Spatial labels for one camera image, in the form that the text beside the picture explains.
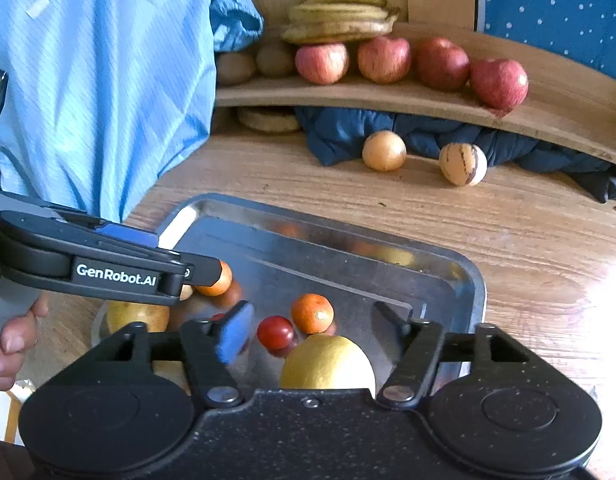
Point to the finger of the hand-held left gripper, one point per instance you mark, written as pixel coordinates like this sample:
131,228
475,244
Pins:
203,270
125,235

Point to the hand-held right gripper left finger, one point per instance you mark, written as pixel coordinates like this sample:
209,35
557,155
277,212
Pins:
235,332

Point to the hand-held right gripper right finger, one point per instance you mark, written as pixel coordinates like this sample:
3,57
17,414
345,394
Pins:
402,345

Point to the small brown kiwi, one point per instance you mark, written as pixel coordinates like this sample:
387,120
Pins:
186,293

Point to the yellow lemon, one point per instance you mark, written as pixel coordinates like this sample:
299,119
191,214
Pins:
328,365

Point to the pale yellow fruit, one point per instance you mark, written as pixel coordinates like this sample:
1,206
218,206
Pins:
138,316

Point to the small orange tangerine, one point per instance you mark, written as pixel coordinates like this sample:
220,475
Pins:
313,312

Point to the metal tray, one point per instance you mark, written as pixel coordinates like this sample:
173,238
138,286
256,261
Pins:
288,260

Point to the person's left hand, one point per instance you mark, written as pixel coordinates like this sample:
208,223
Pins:
13,345

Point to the light blue cloth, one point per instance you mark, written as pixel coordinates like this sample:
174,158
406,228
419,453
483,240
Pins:
98,90

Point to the tan flat oval object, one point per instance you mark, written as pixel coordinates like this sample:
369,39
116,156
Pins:
268,120

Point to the pale striped pepino melon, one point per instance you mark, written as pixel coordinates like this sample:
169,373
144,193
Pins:
462,165

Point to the dark blue cloth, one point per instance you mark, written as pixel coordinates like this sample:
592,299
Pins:
338,130

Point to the orange-yellow pepino melon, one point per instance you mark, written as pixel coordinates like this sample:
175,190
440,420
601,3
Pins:
383,151

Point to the large brown kiwi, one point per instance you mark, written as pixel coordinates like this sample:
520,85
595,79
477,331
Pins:
235,68
275,60

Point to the red apple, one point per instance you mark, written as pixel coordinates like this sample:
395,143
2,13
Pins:
322,63
384,60
441,64
498,84

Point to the crumpled blue bag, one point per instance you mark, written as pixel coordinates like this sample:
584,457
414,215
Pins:
235,22

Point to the wooden shelf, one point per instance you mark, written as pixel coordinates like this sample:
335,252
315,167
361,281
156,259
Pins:
562,100

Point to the blue white-dotted panel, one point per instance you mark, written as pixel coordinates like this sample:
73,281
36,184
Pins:
557,5

